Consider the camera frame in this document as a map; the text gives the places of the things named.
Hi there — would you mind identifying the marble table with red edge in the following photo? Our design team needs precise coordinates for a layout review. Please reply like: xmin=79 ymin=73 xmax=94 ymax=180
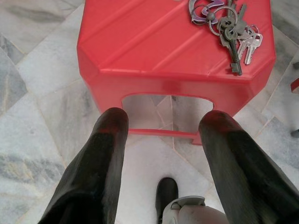
xmin=289 ymin=77 xmax=299 ymax=94

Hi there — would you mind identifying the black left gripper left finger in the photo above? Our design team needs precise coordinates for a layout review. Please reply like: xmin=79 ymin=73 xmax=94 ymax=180
xmin=37 ymin=107 xmax=129 ymax=224

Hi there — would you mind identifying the key bunch with purple fob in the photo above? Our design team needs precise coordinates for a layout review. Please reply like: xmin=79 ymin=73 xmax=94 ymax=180
xmin=188 ymin=0 xmax=263 ymax=77

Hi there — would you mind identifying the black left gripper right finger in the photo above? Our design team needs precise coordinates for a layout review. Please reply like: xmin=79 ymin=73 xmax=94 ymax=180
xmin=198 ymin=110 xmax=299 ymax=224

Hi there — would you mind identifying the red plastic stool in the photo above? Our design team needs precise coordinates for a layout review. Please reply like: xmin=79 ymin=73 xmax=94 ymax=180
xmin=77 ymin=0 xmax=277 ymax=147

